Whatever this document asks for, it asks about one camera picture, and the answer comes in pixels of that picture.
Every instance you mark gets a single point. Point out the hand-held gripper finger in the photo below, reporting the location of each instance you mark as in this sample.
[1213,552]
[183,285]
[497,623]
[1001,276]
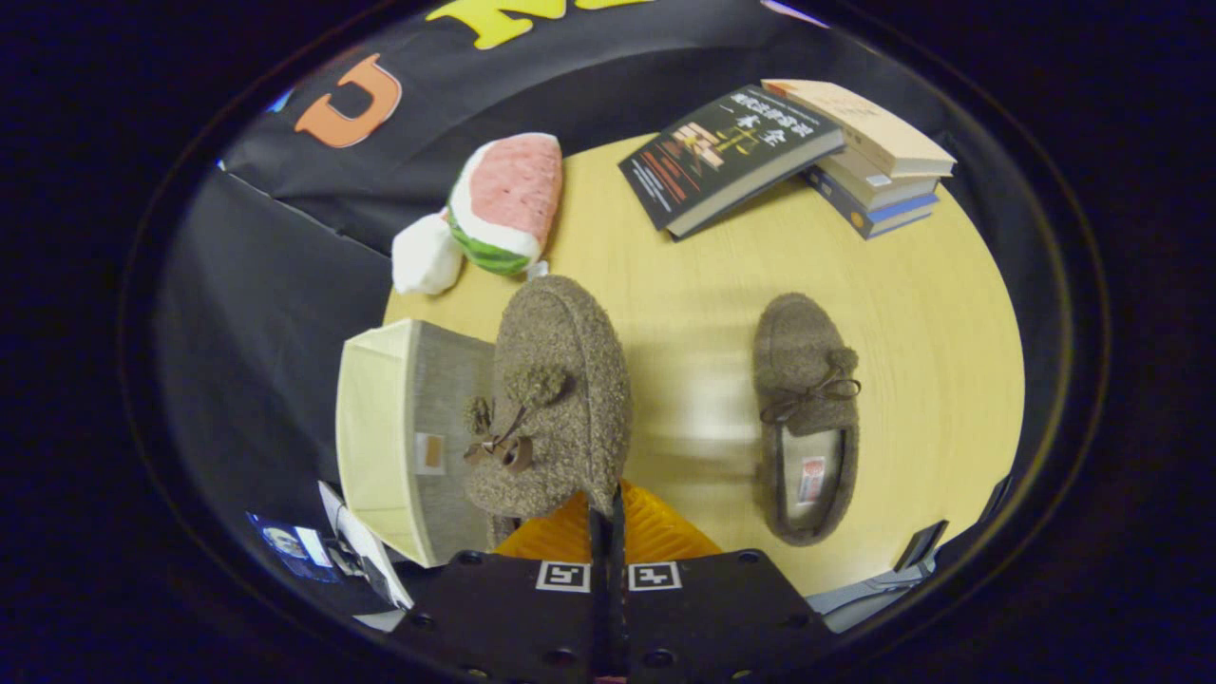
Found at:
[619,608]
[598,608]

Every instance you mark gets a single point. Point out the white plush toy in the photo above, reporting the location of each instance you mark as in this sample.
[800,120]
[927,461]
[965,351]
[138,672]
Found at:
[426,256]

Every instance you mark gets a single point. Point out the computer monitor screen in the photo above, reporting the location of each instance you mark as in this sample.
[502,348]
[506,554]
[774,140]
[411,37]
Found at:
[285,546]

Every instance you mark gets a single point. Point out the black cover book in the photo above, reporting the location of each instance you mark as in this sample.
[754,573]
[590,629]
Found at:
[722,152]

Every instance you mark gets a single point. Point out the beige cover book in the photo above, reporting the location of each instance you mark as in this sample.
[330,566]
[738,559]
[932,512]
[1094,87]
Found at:
[860,119]

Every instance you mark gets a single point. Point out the brown fuzzy slipper shoe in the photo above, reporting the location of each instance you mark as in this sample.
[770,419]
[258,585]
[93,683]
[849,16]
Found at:
[803,351]
[560,361]

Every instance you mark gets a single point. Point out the grey fabric storage box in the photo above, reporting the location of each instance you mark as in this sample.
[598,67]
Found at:
[380,427]

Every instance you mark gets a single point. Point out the white paper sheet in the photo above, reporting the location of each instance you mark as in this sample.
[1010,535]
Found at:
[366,556]

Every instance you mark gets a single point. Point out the grey cover book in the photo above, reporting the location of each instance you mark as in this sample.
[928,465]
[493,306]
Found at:
[874,185]

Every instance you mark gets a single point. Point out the black flat panel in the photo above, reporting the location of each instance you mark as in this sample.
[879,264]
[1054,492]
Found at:
[995,496]
[920,546]

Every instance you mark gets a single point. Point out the watermelon slice plush toy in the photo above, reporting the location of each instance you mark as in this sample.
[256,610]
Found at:
[513,190]

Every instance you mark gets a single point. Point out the blue cover book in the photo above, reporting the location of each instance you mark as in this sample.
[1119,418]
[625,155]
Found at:
[888,217]

